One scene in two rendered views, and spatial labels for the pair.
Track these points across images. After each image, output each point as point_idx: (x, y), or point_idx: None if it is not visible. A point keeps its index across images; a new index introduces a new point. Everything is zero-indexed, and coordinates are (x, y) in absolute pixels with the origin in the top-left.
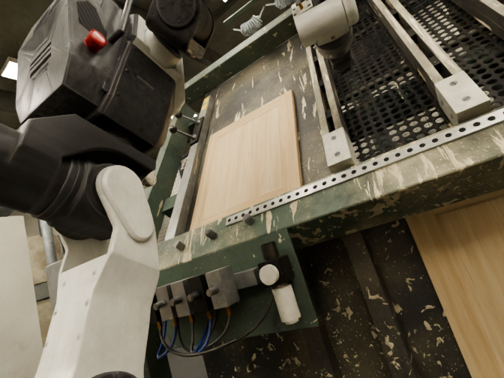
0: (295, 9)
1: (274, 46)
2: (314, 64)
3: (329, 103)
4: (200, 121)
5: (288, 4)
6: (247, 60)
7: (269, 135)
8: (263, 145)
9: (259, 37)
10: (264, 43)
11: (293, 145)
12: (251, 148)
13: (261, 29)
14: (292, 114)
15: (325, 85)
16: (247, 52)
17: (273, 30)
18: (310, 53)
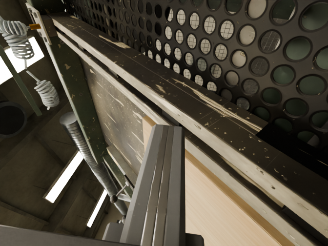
0: (40, 33)
1: (81, 71)
2: (121, 82)
3: (269, 190)
4: (128, 181)
5: (29, 42)
6: (86, 101)
7: (198, 199)
8: (211, 219)
9: (65, 83)
10: (73, 80)
11: (266, 236)
12: (199, 219)
13: (58, 75)
14: (188, 161)
15: (186, 127)
16: (78, 98)
17: (61, 67)
18: (100, 70)
